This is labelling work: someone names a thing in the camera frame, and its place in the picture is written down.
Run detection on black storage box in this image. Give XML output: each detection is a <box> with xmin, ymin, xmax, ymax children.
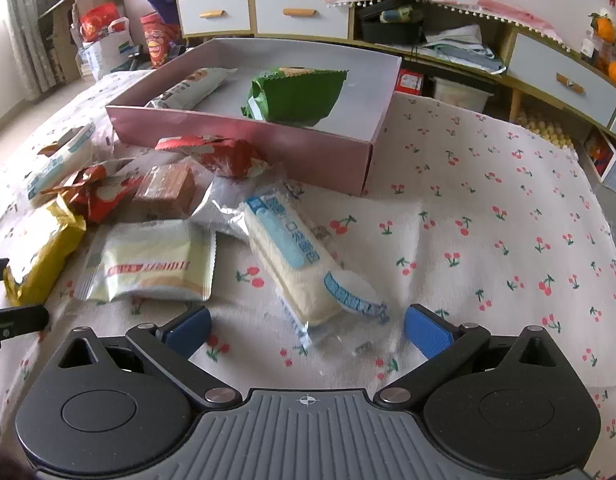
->
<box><xmin>360</xmin><ymin>0</ymin><xmax>423</xmax><ymax>45</ymax></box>

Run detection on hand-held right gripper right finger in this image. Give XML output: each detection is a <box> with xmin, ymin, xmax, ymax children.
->
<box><xmin>375</xmin><ymin>304</ymin><xmax>563</xmax><ymax>408</ymax></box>

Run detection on white snack packet brown picture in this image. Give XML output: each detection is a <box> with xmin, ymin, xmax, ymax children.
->
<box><xmin>145</xmin><ymin>67</ymin><xmax>239</xmax><ymax>111</ymax></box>

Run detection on grey curtain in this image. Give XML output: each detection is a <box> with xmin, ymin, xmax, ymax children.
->
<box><xmin>3</xmin><ymin>0</ymin><xmax>54</xmax><ymax>101</ymax></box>

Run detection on red white snack packet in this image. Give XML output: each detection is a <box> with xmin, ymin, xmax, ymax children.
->
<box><xmin>155</xmin><ymin>135</ymin><xmax>276</xmax><ymax>178</ymax></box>
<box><xmin>40</xmin><ymin>157</ymin><xmax>144</xmax><ymax>226</ymax></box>

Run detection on white blue snack packet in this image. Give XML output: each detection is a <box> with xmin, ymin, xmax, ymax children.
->
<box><xmin>25</xmin><ymin>121</ymin><xmax>98</xmax><ymax>210</ymax></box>

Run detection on red printed bucket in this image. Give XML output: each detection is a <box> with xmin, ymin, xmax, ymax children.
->
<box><xmin>140</xmin><ymin>12</ymin><xmax>181</xmax><ymax>68</ymax></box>

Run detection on clear brown wafer packet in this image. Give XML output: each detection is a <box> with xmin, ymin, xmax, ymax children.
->
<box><xmin>132</xmin><ymin>162</ymin><xmax>196</xmax><ymax>221</ymax></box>

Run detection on cream packet red stripe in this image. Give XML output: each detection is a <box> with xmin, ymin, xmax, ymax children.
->
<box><xmin>80</xmin><ymin>220</ymin><xmax>217</xmax><ymax>303</ymax></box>

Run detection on white drawer wooden handle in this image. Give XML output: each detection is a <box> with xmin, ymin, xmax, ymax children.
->
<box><xmin>254</xmin><ymin>0</ymin><xmax>351</xmax><ymax>40</ymax></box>
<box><xmin>508</xmin><ymin>32</ymin><xmax>616</xmax><ymax>126</ymax></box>
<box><xmin>178</xmin><ymin>0</ymin><xmax>251</xmax><ymax>36</ymax></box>

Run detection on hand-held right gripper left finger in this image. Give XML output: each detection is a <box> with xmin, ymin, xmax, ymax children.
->
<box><xmin>58</xmin><ymin>306</ymin><xmax>243</xmax><ymax>410</ymax></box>

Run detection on printed white cardboard box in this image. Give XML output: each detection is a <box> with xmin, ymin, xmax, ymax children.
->
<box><xmin>585</xmin><ymin>130</ymin><xmax>616</xmax><ymax>191</ymax></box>

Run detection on yellow snack packet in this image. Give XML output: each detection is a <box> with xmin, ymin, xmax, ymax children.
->
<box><xmin>3</xmin><ymin>195</ymin><xmax>88</xmax><ymax>307</ymax></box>

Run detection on red flat box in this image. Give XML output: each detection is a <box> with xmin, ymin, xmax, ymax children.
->
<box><xmin>397</xmin><ymin>69</ymin><xmax>423</xmax><ymax>95</ymax></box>

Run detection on clear plastic bin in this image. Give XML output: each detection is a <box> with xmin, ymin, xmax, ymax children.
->
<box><xmin>433</xmin><ymin>76</ymin><xmax>496</xmax><ymax>113</ymax></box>

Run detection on white shopping bag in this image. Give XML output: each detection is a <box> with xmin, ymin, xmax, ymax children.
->
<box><xmin>79</xmin><ymin>2</ymin><xmax>134</xmax><ymax>81</ymax></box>

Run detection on silvery clear snack packet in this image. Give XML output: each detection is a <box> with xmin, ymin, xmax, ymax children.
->
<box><xmin>190</xmin><ymin>172</ymin><xmax>253</xmax><ymax>248</ymax></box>

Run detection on wooden side shelf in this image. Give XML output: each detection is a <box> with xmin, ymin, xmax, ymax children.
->
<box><xmin>38</xmin><ymin>0</ymin><xmax>121</xmax><ymax>81</ymax></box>

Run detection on pink fringed cloth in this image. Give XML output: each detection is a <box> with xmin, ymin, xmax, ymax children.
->
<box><xmin>320</xmin><ymin>0</ymin><xmax>571</xmax><ymax>53</ymax></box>

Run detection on green snack packet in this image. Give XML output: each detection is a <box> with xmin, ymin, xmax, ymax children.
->
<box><xmin>240</xmin><ymin>66</ymin><xmax>347</xmax><ymax>128</ymax></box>

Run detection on cherry print cloth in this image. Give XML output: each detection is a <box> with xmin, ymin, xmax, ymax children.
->
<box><xmin>0</xmin><ymin>70</ymin><xmax>616</xmax><ymax>480</ymax></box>

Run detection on yellow bumpy tray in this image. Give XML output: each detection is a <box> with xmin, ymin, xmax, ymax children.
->
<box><xmin>518</xmin><ymin>107</ymin><xmax>576</xmax><ymax>148</ymax></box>

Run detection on wooden cabinet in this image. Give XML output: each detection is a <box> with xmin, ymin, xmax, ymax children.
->
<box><xmin>170</xmin><ymin>0</ymin><xmax>616</xmax><ymax>146</ymax></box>

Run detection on folded pale clothes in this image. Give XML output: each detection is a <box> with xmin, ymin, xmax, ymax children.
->
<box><xmin>423</xmin><ymin>25</ymin><xmax>506</xmax><ymax>73</ymax></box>

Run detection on pink cardboard box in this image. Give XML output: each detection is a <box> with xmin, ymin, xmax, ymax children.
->
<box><xmin>105</xmin><ymin>37</ymin><xmax>403</xmax><ymax>197</ymax></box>

